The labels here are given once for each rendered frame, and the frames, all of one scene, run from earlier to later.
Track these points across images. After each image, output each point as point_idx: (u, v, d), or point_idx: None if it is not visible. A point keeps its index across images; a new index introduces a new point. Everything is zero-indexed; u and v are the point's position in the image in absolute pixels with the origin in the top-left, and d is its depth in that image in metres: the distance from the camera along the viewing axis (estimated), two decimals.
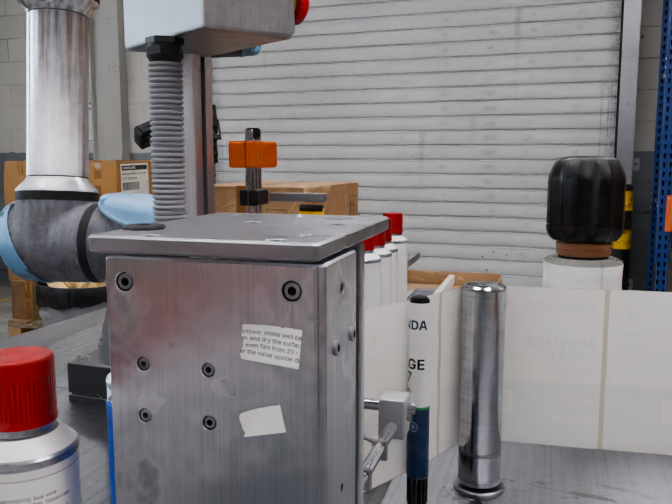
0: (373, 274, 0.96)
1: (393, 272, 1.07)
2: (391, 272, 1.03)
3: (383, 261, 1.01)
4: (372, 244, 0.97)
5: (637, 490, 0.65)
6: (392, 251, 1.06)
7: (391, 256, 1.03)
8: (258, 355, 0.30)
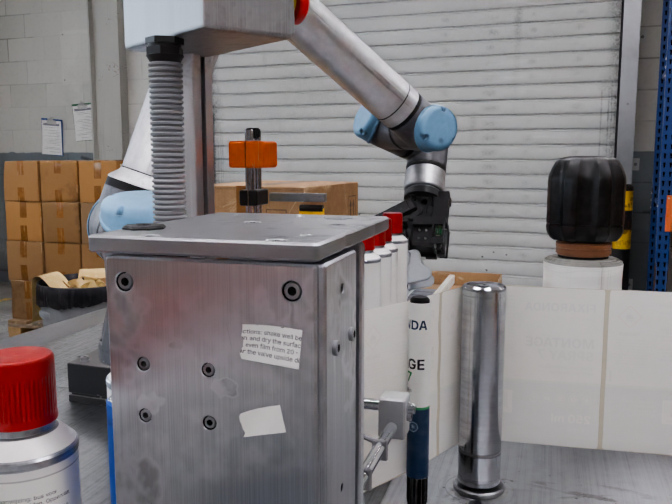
0: (373, 274, 0.96)
1: (393, 272, 1.07)
2: (391, 272, 1.03)
3: (383, 261, 1.01)
4: (372, 244, 0.97)
5: (637, 490, 0.65)
6: (392, 251, 1.06)
7: (391, 256, 1.03)
8: (258, 355, 0.30)
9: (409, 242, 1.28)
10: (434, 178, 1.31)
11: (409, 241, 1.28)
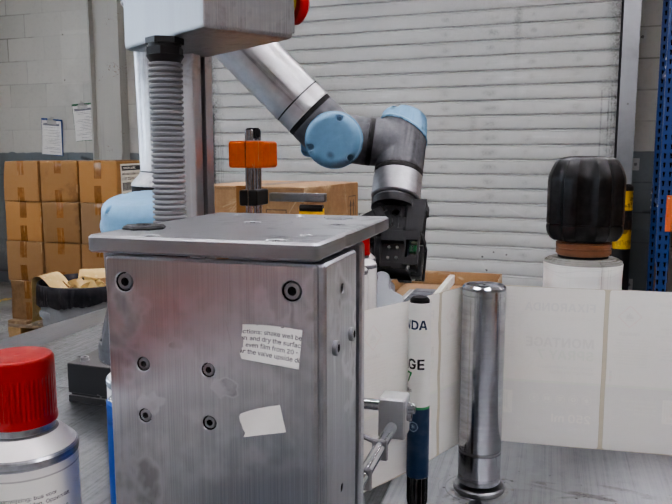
0: None
1: (375, 291, 0.92)
2: (365, 294, 0.87)
3: None
4: None
5: (637, 490, 0.65)
6: (374, 267, 0.92)
7: (365, 275, 0.87)
8: (258, 355, 0.30)
9: (376, 262, 1.03)
10: (407, 183, 1.06)
11: (376, 261, 1.03)
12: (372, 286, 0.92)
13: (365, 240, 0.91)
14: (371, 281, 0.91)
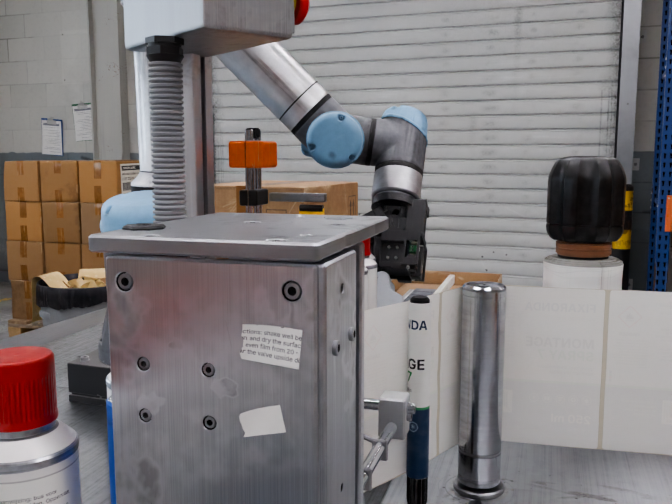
0: None
1: (375, 291, 0.92)
2: (365, 294, 0.87)
3: None
4: None
5: (637, 490, 0.65)
6: (374, 267, 0.92)
7: (365, 275, 0.87)
8: (258, 355, 0.30)
9: (376, 262, 1.04)
10: (408, 183, 1.07)
11: (376, 261, 1.04)
12: (372, 286, 0.92)
13: (365, 240, 0.91)
14: (371, 281, 0.91)
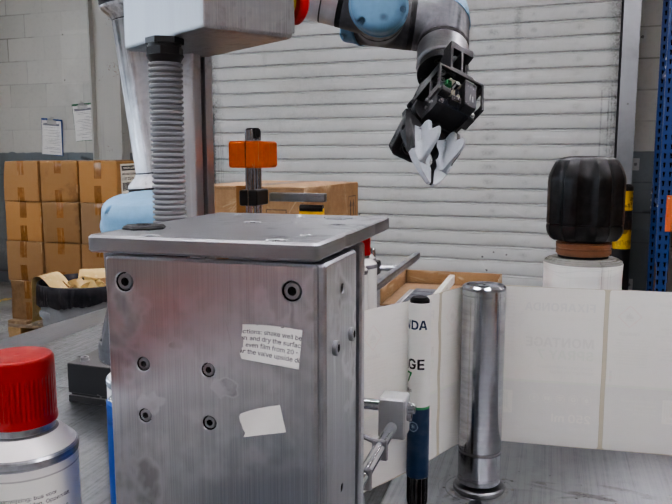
0: None
1: (375, 291, 0.92)
2: (365, 294, 0.87)
3: None
4: None
5: (637, 490, 0.65)
6: (374, 267, 0.92)
7: (365, 275, 0.87)
8: (258, 355, 0.30)
9: (418, 119, 0.96)
10: (433, 41, 1.01)
11: (418, 118, 0.96)
12: (372, 286, 0.92)
13: (365, 240, 0.91)
14: (371, 281, 0.91)
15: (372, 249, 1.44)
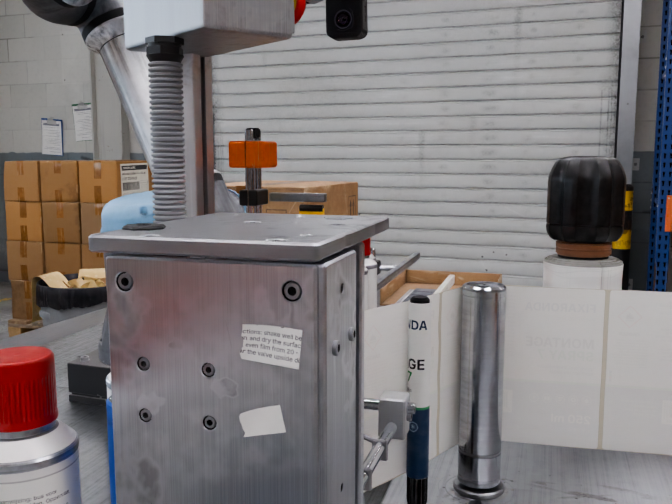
0: None
1: (375, 291, 0.92)
2: (365, 294, 0.87)
3: None
4: None
5: (637, 490, 0.65)
6: (374, 267, 0.92)
7: (365, 275, 0.87)
8: (258, 355, 0.30)
9: None
10: None
11: None
12: (372, 286, 0.92)
13: (365, 240, 0.91)
14: (371, 281, 0.91)
15: (372, 249, 1.44)
